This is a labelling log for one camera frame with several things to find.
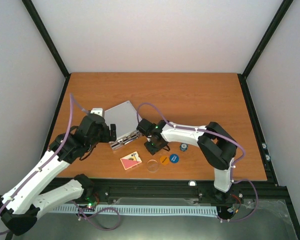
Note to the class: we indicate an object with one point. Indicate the light blue cable duct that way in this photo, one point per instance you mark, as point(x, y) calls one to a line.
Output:
point(139, 210)

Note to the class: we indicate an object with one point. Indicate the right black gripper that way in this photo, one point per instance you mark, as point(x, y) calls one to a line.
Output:
point(153, 150)

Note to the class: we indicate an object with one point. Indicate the black aluminium frame rail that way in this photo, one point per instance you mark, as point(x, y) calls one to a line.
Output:
point(203, 191)

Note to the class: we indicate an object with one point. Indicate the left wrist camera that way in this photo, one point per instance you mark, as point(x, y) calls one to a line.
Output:
point(97, 111)

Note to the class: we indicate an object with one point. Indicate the aluminium poker case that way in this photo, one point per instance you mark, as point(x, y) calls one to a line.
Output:
point(124, 116)

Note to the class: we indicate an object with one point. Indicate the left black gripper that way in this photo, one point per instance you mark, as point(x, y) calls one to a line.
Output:
point(107, 137)

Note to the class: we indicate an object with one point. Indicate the orange big blind button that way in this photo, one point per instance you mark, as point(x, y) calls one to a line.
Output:
point(164, 160)

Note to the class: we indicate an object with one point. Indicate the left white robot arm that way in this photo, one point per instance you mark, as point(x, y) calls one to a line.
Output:
point(25, 204)

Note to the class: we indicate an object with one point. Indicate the blue small blind button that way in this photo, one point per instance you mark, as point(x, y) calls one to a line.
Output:
point(174, 158)

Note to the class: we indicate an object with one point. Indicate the pink yellow card deck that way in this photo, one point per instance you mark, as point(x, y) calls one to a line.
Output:
point(131, 160)

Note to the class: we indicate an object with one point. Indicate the blue green chip stack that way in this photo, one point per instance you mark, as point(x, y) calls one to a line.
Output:
point(183, 147)

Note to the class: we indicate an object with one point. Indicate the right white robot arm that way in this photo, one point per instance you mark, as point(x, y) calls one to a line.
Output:
point(217, 146)

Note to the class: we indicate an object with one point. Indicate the clear round dealer button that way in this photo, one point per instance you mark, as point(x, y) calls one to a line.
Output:
point(152, 165)

